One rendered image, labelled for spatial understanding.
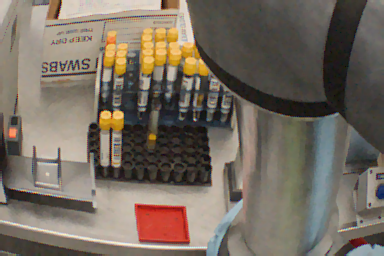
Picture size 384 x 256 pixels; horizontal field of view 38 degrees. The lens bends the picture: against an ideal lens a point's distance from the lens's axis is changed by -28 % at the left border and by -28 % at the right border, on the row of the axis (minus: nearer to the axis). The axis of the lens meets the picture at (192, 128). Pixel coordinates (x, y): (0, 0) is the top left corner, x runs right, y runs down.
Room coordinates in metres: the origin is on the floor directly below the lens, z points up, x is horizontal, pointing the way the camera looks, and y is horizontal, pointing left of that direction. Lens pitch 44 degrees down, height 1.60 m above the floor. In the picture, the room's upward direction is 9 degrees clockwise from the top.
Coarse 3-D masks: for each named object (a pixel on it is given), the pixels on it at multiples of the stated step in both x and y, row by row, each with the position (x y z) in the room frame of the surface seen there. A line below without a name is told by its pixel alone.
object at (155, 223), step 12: (144, 204) 0.60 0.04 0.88; (144, 216) 0.58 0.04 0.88; (156, 216) 0.58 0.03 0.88; (168, 216) 0.59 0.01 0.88; (180, 216) 0.59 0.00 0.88; (144, 228) 0.56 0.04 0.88; (156, 228) 0.56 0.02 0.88; (168, 228) 0.56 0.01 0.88; (180, 228) 0.57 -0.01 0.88; (144, 240) 0.53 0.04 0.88; (156, 240) 0.53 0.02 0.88; (168, 240) 0.54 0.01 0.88; (180, 240) 0.54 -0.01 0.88
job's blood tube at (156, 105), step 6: (156, 102) 0.69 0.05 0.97; (156, 108) 0.68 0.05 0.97; (150, 114) 0.69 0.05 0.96; (156, 114) 0.68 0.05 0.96; (150, 120) 0.68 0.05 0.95; (156, 120) 0.68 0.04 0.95; (150, 126) 0.68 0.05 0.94; (156, 126) 0.68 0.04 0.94; (150, 132) 0.68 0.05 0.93; (156, 132) 0.68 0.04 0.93; (150, 138) 0.68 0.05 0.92; (156, 138) 0.69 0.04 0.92; (150, 144) 0.68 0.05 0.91; (156, 144) 0.69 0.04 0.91
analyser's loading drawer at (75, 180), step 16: (0, 160) 0.57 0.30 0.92; (16, 160) 0.58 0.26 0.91; (32, 160) 0.57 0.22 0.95; (48, 160) 0.60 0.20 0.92; (64, 160) 0.61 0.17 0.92; (16, 176) 0.55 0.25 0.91; (32, 176) 0.56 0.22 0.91; (64, 176) 0.58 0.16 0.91; (80, 176) 0.59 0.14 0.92; (32, 192) 0.54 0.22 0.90; (48, 192) 0.54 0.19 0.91; (64, 192) 0.55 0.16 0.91; (80, 192) 0.56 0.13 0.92
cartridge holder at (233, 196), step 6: (228, 162) 0.69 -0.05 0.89; (228, 168) 0.67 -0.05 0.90; (228, 174) 0.67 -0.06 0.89; (234, 174) 0.65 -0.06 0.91; (228, 180) 0.66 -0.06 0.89; (234, 180) 0.64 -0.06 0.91; (228, 186) 0.65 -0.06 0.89; (234, 186) 0.63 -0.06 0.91; (228, 192) 0.64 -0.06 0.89; (234, 192) 0.62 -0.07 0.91; (240, 192) 0.62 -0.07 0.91; (228, 198) 0.63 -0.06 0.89; (234, 198) 0.62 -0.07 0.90; (240, 198) 0.62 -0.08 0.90; (228, 204) 0.62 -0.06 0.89; (234, 204) 0.62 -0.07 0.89; (228, 210) 0.60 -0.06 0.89
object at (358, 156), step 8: (352, 128) 0.72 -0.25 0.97; (352, 136) 0.72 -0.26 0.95; (360, 136) 0.73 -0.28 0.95; (352, 144) 0.72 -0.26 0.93; (360, 144) 0.73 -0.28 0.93; (368, 144) 0.74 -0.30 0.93; (352, 152) 0.73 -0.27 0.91; (360, 152) 0.73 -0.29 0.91; (368, 152) 0.74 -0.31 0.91; (376, 152) 0.74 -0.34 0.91; (352, 160) 0.73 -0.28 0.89; (360, 160) 0.73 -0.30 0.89; (368, 160) 0.74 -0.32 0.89; (376, 160) 0.74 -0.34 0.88; (344, 168) 0.71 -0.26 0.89; (352, 168) 0.72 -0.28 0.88; (360, 168) 0.72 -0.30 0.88; (368, 168) 0.72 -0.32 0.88
